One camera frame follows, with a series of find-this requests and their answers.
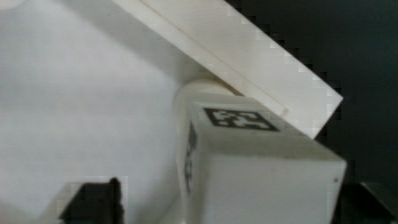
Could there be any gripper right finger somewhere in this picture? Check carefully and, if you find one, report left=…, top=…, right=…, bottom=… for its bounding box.
left=345, top=182, right=398, bottom=224

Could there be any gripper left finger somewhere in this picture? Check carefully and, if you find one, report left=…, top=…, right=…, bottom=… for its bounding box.
left=41, top=177, right=124, bottom=224

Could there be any white square table top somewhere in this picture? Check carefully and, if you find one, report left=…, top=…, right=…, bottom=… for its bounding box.
left=0, top=0, right=341, bottom=224

